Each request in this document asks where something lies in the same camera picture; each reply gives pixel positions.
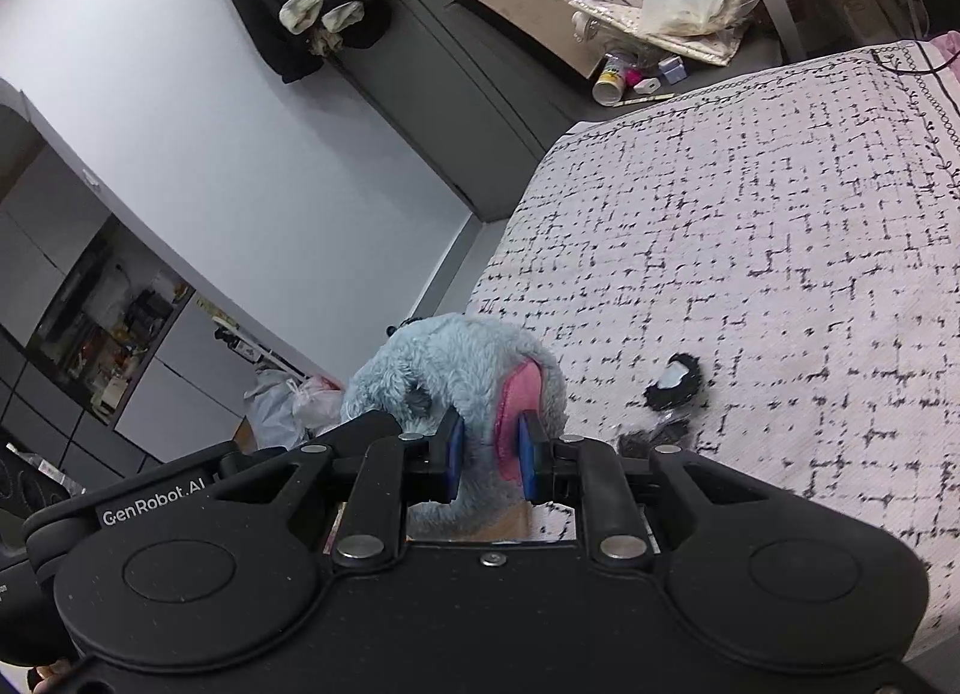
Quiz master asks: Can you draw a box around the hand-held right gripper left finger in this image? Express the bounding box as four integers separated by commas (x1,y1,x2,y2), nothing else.
221,409,462,567

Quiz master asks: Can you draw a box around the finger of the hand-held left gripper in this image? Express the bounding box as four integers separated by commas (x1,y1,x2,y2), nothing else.
330,413,402,449

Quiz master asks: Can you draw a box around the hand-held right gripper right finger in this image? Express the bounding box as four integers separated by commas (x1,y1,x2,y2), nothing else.
519,413,781,571

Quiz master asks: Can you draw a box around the blue fluffy plush toy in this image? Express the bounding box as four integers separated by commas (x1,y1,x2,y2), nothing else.
341,314,567,537

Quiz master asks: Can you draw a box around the pink-printed plastic bag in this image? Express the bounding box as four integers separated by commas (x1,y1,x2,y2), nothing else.
292,375,347,436

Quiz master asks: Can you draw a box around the grey plastic bag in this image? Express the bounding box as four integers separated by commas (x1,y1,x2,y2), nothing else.
244,368,305,451

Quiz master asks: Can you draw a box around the black fluffy hair accessory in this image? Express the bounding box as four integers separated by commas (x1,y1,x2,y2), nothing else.
645,355,702,410

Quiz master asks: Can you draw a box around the white black-patterned bedspread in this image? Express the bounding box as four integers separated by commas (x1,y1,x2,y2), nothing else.
461,41,960,665

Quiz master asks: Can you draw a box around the grey wardrobe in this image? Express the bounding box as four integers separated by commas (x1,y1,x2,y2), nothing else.
330,0,601,223

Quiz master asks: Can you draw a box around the white paper tube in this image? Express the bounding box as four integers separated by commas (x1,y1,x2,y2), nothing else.
592,53,638,106

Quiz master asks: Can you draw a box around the pink bed sheet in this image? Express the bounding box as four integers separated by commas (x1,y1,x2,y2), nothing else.
926,30,960,76

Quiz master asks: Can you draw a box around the cluttered wall shelf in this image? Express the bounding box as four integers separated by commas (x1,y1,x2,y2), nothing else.
30,214,196,425

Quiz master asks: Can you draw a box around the black cable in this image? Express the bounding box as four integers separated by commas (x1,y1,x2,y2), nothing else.
874,49,960,76

